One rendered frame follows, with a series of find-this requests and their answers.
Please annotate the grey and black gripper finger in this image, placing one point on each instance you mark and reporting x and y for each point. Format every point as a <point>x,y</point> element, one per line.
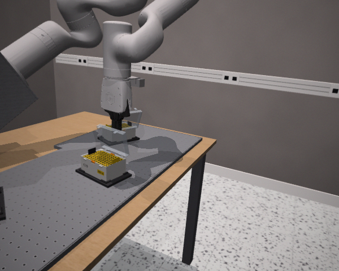
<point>120,117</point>
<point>112,117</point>

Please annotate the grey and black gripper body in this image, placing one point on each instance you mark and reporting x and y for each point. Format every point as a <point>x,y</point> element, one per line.
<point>115,93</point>

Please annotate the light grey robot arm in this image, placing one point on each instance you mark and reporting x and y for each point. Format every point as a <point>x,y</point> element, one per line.
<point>120,47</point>

